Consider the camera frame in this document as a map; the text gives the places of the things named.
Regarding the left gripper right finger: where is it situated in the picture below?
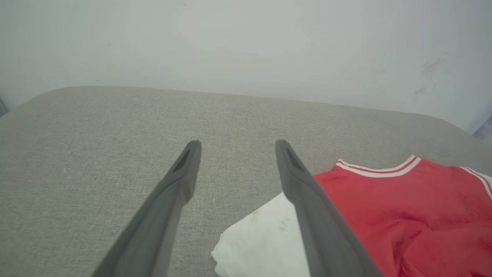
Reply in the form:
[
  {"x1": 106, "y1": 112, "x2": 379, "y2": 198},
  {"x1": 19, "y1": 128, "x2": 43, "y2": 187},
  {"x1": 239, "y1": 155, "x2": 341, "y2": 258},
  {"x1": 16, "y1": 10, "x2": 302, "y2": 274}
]
[{"x1": 275, "y1": 139, "x2": 384, "y2": 277}]

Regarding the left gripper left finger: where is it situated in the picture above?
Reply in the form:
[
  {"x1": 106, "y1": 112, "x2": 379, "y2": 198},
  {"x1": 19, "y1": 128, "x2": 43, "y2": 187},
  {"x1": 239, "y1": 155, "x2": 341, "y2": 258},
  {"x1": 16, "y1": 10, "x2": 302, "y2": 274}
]
[{"x1": 91, "y1": 140, "x2": 202, "y2": 277}]

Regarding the red white jersey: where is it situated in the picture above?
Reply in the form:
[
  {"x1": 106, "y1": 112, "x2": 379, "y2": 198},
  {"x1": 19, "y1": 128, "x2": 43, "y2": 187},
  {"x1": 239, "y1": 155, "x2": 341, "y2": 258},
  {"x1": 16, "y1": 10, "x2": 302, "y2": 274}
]
[{"x1": 211, "y1": 155, "x2": 492, "y2": 277}]

